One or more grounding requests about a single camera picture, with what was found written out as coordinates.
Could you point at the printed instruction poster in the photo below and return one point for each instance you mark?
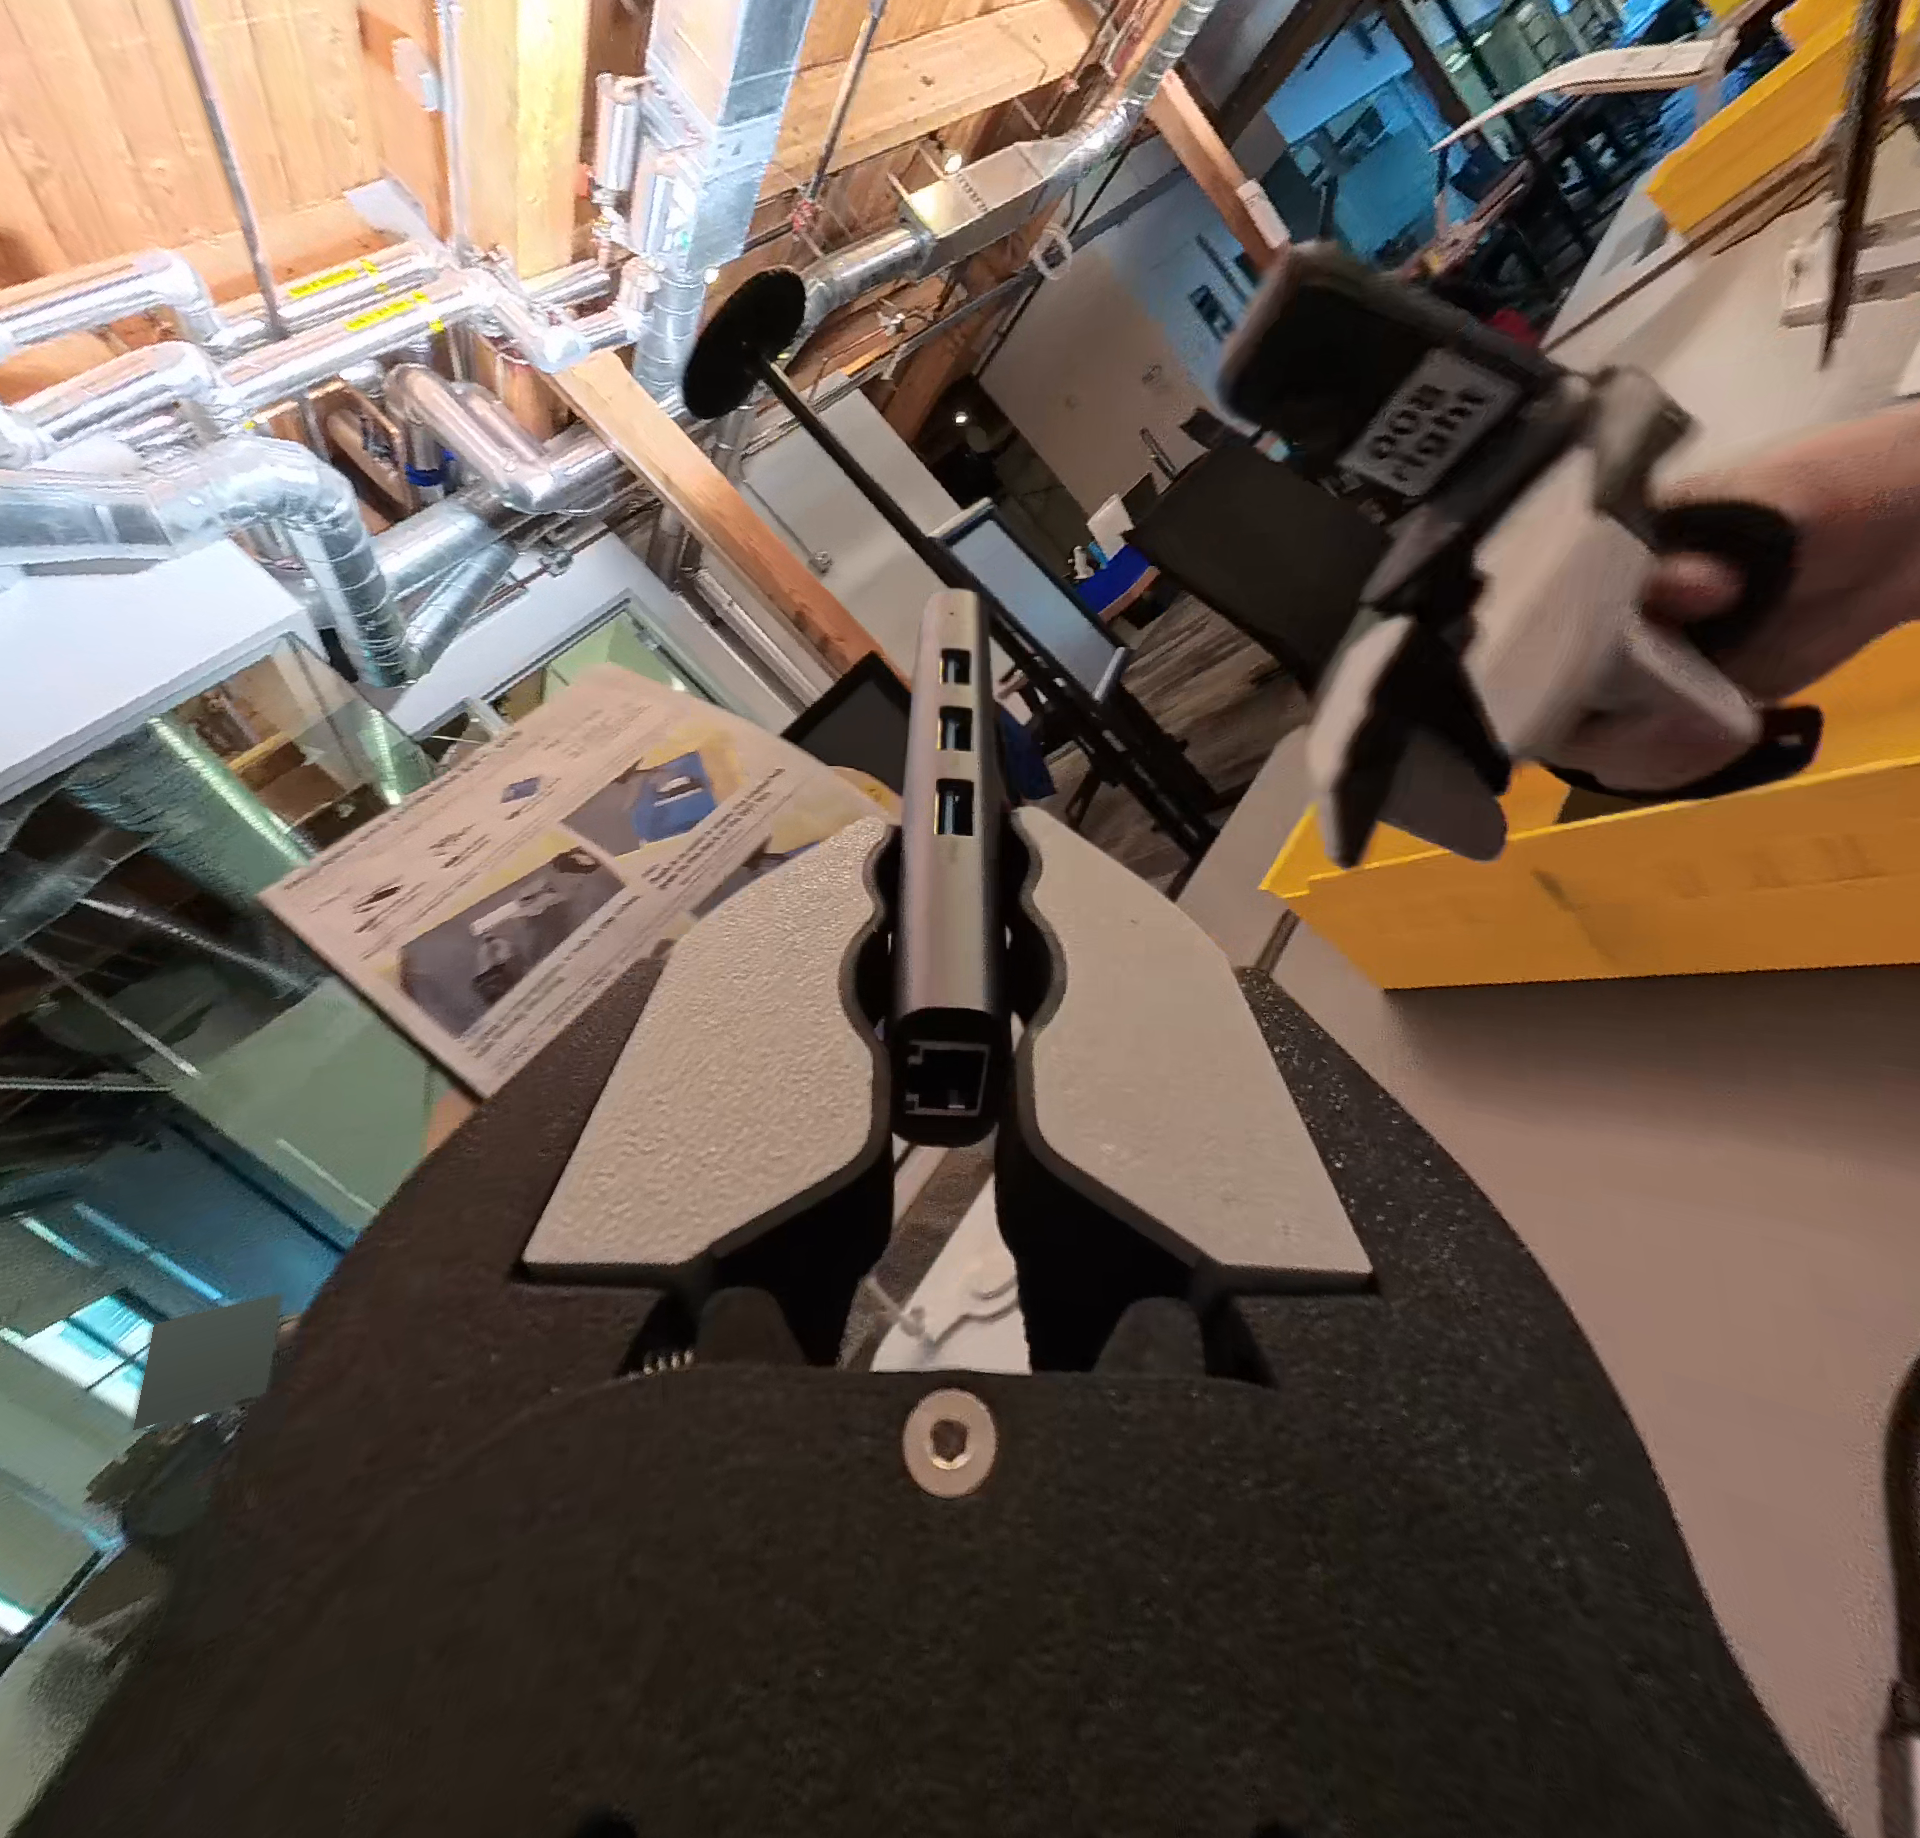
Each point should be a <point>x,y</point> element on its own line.
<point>496,879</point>

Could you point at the black framed screen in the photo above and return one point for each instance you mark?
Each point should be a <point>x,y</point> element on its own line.
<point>856,728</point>

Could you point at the small yellow box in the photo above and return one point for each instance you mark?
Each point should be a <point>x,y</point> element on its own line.
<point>1755,158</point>

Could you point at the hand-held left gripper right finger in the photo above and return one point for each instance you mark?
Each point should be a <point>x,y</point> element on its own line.
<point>1186,1103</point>

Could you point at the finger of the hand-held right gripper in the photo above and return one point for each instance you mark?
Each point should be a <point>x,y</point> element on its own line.
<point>1448,804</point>
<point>1358,714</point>

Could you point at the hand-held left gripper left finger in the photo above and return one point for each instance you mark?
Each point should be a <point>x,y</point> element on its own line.
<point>706,1103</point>

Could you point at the foil-wrapped air duct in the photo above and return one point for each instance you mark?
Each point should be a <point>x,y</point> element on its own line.
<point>735,70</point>

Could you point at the screen on black stand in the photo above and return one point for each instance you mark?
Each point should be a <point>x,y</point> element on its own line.
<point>1036,594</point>

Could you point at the wooden support post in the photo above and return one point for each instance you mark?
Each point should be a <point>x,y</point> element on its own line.
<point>706,503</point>

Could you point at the cluster of silver insulated pipes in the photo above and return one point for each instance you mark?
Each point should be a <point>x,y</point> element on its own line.
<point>300,503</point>

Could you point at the white rounded board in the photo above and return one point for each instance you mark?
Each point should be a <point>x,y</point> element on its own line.
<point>961,1313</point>

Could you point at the grey slim USB hub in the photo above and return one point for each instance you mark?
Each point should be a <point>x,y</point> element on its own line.
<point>945,968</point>

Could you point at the person's right hand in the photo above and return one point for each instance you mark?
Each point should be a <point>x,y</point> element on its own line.
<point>1846,548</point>

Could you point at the yellow plastic bin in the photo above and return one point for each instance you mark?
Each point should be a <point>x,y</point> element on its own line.
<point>1651,893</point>

